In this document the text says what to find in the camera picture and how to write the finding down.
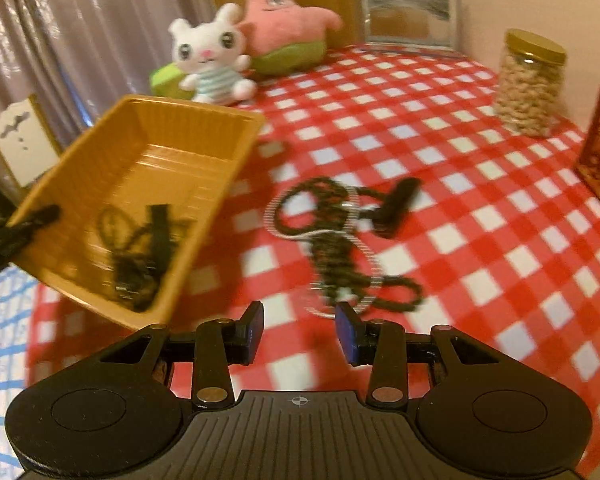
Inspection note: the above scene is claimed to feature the dark red bead bracelet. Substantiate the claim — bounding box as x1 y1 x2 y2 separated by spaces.
96 204 193 312

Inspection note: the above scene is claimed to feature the grey sheer curtain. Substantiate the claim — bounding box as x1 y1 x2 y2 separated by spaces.
0 0 222 201

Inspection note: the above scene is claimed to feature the pink starfish plush toy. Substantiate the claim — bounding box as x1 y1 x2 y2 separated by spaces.
240 0 345 78

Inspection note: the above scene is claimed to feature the dark brown bead necklace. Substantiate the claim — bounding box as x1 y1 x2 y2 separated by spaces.
274 175 426 317

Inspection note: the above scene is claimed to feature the thin silver chain necklace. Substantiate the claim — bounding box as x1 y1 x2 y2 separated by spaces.
264 184 382 320

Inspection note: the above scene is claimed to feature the golden plastic tray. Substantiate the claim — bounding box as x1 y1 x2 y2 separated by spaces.
7 94 266 331

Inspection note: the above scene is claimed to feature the black hair clip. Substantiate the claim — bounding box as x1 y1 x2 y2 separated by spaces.
146 204 175 283

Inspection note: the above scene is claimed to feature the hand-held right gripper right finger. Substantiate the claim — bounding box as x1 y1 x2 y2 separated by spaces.
334 304 504 409

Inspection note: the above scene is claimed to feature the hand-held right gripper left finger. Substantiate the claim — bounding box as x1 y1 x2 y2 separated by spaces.
97 301 265 409

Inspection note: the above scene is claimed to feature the red white checkered tablecloth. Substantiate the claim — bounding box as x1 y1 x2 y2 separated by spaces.
27 42 600 463

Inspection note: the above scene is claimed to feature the peanut jar with gold lid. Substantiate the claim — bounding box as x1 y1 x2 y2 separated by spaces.
493 29 567 138

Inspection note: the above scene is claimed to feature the white chair with wooden frame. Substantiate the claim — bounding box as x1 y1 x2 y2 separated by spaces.
0 94 65 191

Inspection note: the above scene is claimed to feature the small black rectangular clip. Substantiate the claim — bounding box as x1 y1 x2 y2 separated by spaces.
374 176 422 239

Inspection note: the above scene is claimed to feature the white rabbit plush toy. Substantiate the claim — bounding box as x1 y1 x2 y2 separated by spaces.
168 3 258 107

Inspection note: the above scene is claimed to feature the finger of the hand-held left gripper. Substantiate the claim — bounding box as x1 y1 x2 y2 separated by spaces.
0 204 62 267

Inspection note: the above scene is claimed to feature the clear picture frame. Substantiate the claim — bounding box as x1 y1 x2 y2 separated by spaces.
355 0 462 54

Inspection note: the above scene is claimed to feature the blue white checked cloth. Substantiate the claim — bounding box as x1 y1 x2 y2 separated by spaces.
0 264 47 461

